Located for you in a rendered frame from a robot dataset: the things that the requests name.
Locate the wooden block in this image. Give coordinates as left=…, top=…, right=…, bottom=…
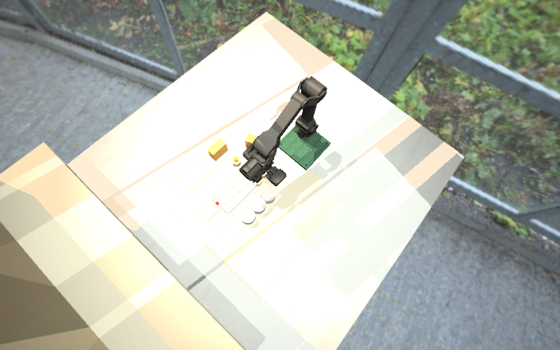
left=207, top=139, right=228, bottom=161
left=245, top=133, right=258, bottom=148

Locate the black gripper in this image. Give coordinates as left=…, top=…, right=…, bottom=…
left=243, top=145, right=287, bottom=186

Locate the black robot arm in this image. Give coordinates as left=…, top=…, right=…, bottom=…
left=239, top=76, right=328, bottom=183

